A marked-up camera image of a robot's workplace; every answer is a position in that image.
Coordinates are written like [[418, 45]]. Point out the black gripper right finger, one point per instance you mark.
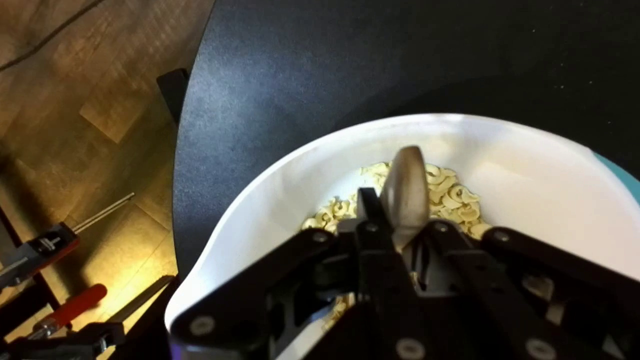
[[532, 292]]

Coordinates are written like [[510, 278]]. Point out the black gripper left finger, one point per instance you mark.
[[381, 292]]

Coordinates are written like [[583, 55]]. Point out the long light wooden spoon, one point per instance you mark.
[[407, 187]]

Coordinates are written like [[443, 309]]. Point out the yellow macaroni pasta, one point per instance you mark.
[[460, 197]]

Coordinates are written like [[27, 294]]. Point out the round black table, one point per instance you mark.
[[401, 60]]

